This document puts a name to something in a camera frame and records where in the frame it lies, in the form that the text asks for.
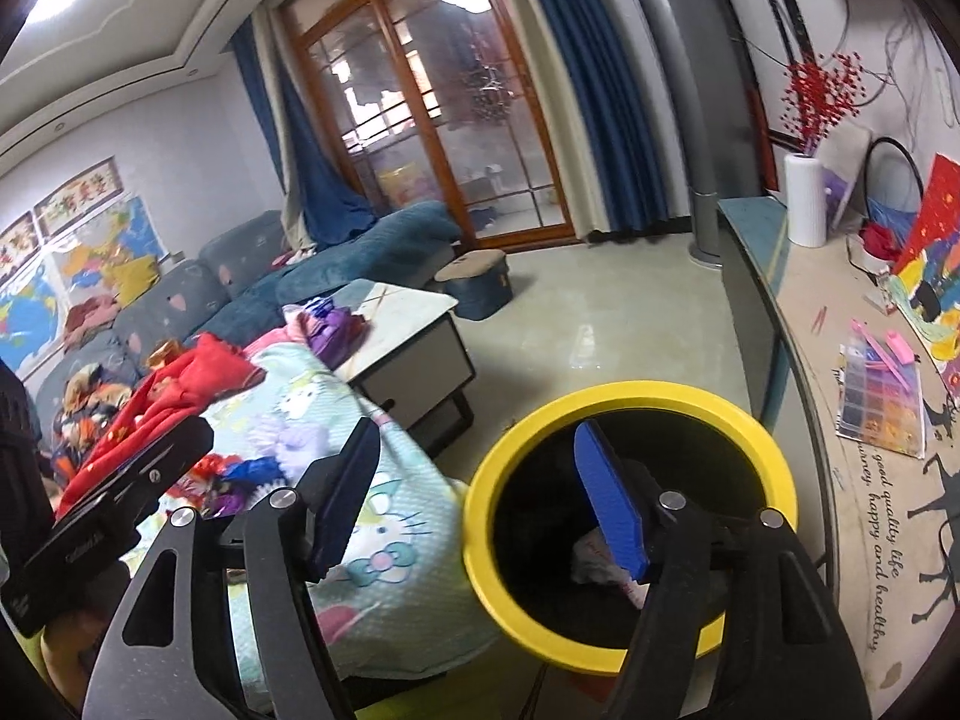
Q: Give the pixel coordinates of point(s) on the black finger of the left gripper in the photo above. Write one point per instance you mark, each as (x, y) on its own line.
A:
(101, 528)

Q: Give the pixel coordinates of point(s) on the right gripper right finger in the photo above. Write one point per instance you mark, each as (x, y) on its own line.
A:
(784, 651)

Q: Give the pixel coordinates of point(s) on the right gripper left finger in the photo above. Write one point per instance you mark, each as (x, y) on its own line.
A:
(169, 653)

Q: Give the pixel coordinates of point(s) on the yellow rimmed black trash bin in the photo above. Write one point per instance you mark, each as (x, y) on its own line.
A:
(526, 507)

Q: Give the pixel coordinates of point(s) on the Hello Kitty patterned blanket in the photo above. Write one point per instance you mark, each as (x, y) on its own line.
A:
(399, 605)

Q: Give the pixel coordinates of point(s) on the red cloth garment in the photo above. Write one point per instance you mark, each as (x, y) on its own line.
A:
(209, 371)

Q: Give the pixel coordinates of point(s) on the world map poster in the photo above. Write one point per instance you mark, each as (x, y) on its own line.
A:
(33, 315)

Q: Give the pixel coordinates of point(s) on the colourful bead organiser box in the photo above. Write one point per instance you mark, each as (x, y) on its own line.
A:
(877, 406)

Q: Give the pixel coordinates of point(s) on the china map poster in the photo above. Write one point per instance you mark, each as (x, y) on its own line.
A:
(116, 252)

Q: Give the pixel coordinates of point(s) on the grey blue sectional sofa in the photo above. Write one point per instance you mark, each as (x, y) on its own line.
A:
(235, 290)

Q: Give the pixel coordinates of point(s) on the purple cloth pile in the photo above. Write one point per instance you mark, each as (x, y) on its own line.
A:
(331, 332)

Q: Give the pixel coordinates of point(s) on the white top coffee table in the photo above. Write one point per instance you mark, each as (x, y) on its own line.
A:
(412, 362)

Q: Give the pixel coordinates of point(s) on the framed calligraphy picture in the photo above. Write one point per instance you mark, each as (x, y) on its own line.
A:
(78, 197)

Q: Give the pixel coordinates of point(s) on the colourful painting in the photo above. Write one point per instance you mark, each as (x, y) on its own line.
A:
(925, 278)

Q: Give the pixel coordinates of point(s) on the white vase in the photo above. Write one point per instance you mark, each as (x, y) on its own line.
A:
(805, 199)

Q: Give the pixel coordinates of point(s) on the blue round footstool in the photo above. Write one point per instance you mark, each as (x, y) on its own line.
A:
(478, 281)

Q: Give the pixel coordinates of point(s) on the blue curtain left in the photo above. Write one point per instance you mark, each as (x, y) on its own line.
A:
(319, 208)

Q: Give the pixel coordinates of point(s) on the blue curtain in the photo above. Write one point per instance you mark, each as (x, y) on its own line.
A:
(319, 208)
(613, 112)

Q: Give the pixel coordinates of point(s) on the red berry branches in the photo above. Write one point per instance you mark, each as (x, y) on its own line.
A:
(821, 93)

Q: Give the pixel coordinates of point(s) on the wooden glass sliding door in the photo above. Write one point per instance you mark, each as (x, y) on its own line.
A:
(433, 100)

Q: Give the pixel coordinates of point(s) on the blue curtain right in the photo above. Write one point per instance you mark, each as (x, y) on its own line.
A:
(613, 112)

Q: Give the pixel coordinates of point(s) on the grey tower air conditioner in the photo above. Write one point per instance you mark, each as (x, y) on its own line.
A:
(705, 70)

